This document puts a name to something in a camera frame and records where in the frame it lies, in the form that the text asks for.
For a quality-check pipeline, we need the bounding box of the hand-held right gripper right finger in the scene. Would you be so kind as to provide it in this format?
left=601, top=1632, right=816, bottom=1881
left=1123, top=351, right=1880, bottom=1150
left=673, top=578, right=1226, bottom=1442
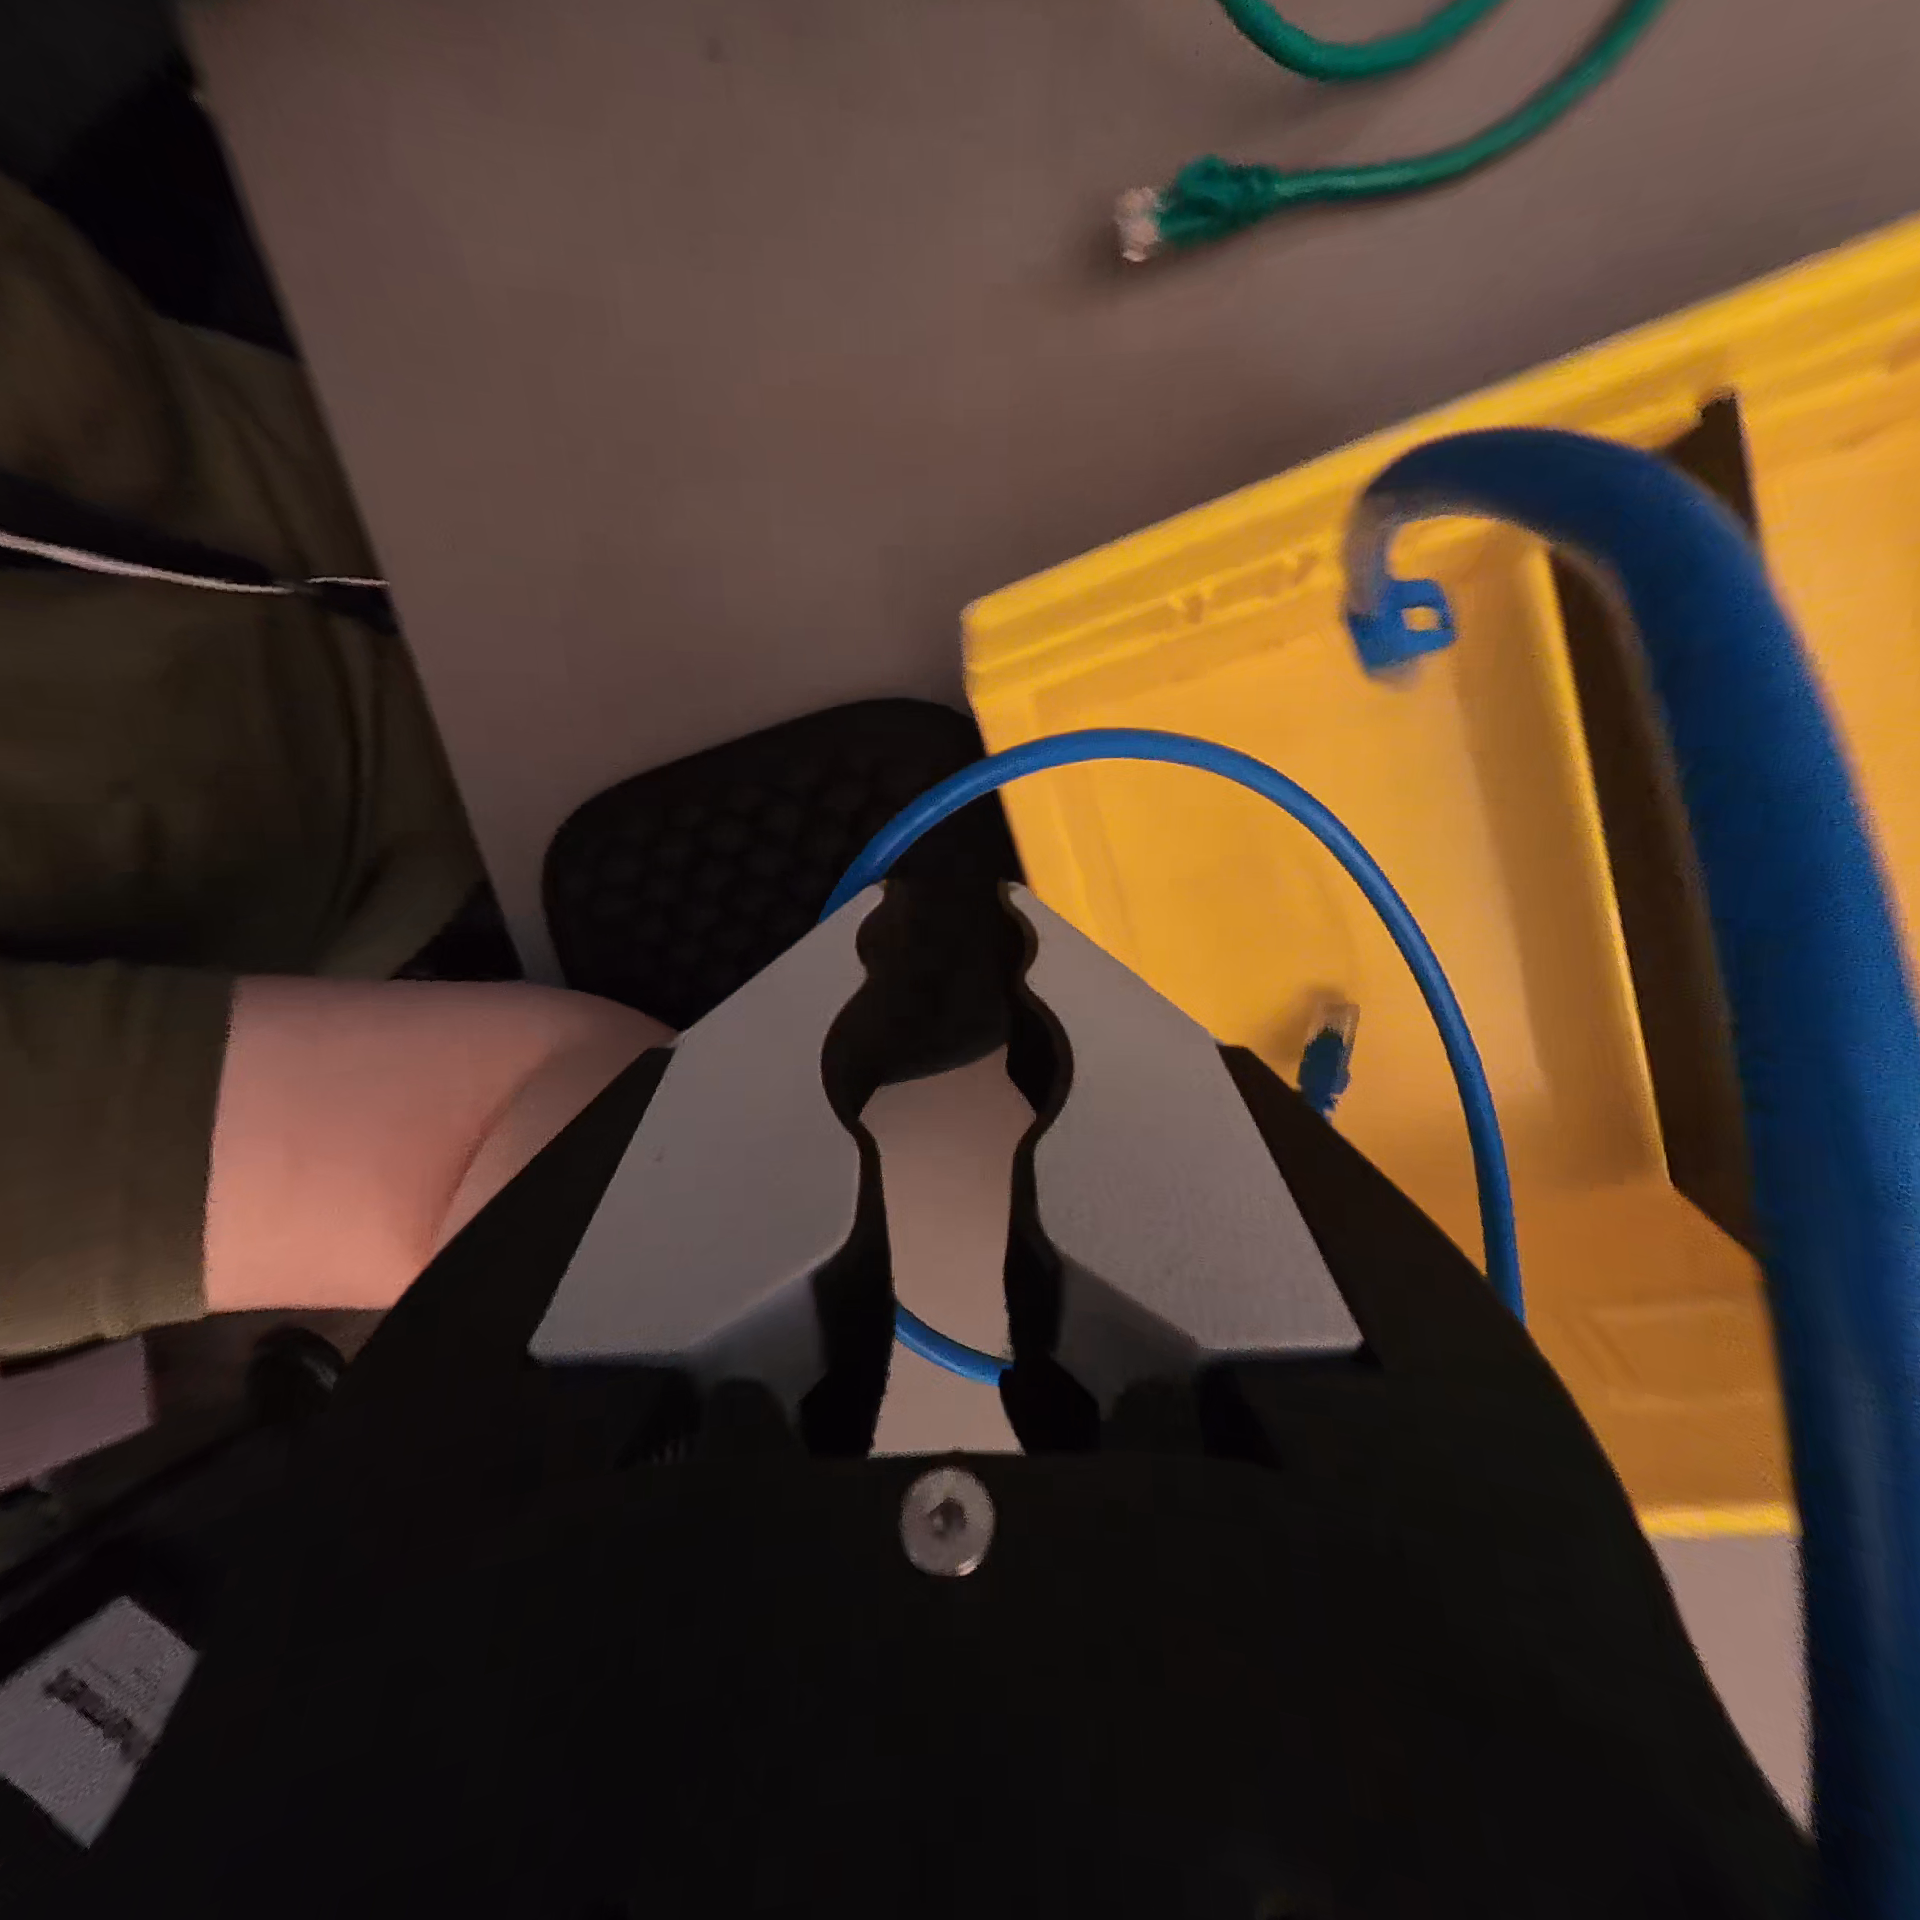
left=999, top=879, right=1368, bottom=1389

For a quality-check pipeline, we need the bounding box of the yellow plastic bin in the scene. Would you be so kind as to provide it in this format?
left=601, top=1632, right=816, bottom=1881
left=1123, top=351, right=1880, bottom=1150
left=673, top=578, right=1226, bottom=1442
left=960, top=208, right=1920, bottom=1539

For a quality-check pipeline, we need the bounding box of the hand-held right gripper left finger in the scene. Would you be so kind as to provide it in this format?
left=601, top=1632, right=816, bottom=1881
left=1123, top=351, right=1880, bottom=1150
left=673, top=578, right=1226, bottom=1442
left=525, top=879, right=893, bottom=1403

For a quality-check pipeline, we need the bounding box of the green ethernet cable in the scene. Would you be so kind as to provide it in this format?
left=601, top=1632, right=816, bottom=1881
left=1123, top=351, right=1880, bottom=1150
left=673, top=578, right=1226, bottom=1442
left=1113, top=0, right=1670, bottom=266

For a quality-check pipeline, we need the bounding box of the blue ethernet cable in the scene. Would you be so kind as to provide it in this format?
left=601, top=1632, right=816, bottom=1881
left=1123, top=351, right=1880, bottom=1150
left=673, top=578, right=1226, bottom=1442
left=816, top=428, right=1920, bottom=1920

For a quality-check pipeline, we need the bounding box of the person's left forearm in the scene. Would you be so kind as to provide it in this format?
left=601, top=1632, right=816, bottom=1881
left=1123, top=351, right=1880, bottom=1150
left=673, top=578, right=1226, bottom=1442
left=202, top=977, right=675, bottom=1320

